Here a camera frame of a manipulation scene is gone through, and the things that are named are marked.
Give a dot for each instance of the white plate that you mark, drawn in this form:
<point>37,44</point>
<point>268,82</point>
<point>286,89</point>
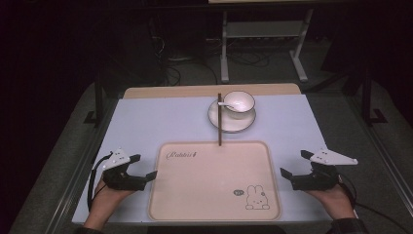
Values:
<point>233,125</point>

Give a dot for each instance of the person's left hand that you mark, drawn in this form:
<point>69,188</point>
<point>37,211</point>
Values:
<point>107,200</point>

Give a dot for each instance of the white metal stand frame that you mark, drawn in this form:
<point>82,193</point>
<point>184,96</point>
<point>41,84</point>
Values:
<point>224,48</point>

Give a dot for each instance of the light blue table mat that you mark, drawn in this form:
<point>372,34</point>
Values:
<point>162,120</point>

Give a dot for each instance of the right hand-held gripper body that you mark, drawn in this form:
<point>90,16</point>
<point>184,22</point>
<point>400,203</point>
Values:
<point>316,181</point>

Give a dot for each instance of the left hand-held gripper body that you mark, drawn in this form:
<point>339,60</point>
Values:
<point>121,182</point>

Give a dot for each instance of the brown chopstick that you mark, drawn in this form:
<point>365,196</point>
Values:
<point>218,130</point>
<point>221,130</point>

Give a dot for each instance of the beige tray with rabbit print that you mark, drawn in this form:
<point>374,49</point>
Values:
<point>207,182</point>

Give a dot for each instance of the white ceramic spoon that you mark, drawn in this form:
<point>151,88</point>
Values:
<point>232,106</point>

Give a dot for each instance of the person's right hand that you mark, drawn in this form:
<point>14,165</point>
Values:
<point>337,203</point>

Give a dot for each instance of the black metal stand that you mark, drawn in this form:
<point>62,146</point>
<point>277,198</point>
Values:
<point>99,97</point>
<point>367,97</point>

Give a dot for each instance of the white bowl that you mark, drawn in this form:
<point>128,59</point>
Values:
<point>243,97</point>

